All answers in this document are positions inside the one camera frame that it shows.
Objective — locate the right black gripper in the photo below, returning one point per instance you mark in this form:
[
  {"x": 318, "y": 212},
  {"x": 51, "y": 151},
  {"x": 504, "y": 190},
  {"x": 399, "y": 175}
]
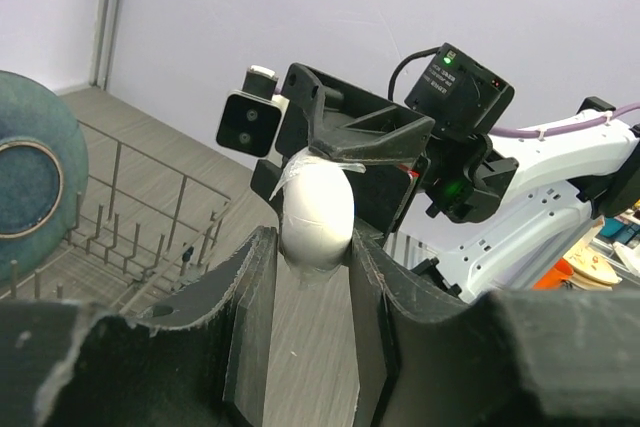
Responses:
[{"x": 341, "y": 122}]

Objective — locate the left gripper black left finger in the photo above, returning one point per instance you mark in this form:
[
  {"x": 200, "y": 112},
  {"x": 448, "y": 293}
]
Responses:
[{"x": 197, "y": 358}]

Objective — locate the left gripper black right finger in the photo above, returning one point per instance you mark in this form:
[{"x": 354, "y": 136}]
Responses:
[{"x": 511, "y": 358}]

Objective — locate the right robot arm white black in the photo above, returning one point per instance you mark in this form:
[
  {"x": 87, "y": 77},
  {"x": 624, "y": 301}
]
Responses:
[{"x": 503, "y": 204}]

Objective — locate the cluttered items far right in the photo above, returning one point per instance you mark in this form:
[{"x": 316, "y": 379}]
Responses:
[{"x": 606, "y": 258}]

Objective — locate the large blue ceramic plate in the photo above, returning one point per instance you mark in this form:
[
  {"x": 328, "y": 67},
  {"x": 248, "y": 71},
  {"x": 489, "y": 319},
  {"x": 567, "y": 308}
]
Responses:
[{"x": 44, "y": 166}]

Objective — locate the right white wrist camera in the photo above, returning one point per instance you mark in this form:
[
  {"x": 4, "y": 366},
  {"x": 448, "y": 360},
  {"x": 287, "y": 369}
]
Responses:
[{"x": 252, "y": 115}]

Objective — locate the grey wire dish rack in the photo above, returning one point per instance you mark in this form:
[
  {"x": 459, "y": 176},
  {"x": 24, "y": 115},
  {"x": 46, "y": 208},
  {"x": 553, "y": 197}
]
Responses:
[{"x": 143, "y": 229}]

